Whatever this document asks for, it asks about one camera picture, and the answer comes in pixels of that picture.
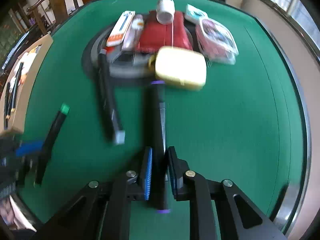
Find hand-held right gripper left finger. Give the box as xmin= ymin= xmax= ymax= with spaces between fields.
xmin=32 ymin=146 xmax=153 ymax=240

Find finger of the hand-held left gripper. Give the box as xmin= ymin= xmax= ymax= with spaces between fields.
xmin=15 ymin=141 xmax=45 ymax=157
xmin=17 ymin=155 xmax=38 ymax=185

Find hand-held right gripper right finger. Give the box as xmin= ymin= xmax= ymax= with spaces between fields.
xmin=167 ymin=146 xmax=288 ymax=240

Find black marker green cap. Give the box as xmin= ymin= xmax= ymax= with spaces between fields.
xmin=34 ymin=103 xmax=70 ymax=187

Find black marker purple cap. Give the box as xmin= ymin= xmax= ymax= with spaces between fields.
xmin=143 ymin=80 xmax=172 ymax=214

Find black marker grey cap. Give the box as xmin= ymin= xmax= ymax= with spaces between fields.
xmin=97 ymin=49 xmax=125 ymax=145

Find cardboard box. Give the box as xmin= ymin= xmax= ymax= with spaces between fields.
xmin=0 ymin=34 xmax=54 ymax=135

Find pale yellow case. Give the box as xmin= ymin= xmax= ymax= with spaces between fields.
xmin=154 ymin=46 xmax=207 ymax=91

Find clear pouch pink contents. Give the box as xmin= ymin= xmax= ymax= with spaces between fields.
xmin=195 ymin=17 xmax=239 ymax=65

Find silver daisy hand cream tube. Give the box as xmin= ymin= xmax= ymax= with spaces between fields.
xmin=121 ymin=14 xmax=145 ymax=52

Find white toothbrush package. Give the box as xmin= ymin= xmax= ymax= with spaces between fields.
xmin=106 ymin=10 xmax=136 ymax=47

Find small white jar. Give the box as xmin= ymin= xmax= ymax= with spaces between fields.
xmin=156 ymin=0 xmax=175 ymax=24

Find dark side table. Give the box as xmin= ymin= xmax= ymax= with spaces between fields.
xmin=0 ymin=31 xmax=29 ymax=70

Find chrome table edge tray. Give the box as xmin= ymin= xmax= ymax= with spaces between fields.
xmin=271 ymin=184 xmax=304 ymax=232

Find red cloth pouch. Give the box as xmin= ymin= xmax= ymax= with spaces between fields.
xmin=136 ymin=10 xmax=194 ymax=54

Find wooden armchair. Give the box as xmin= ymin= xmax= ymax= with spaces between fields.
xmin=26 ymin=0 xmax=80 ymax=34

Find white green wipes packet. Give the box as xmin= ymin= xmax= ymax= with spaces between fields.
xmin=185 ymin=4 xmax=208 ymax=25

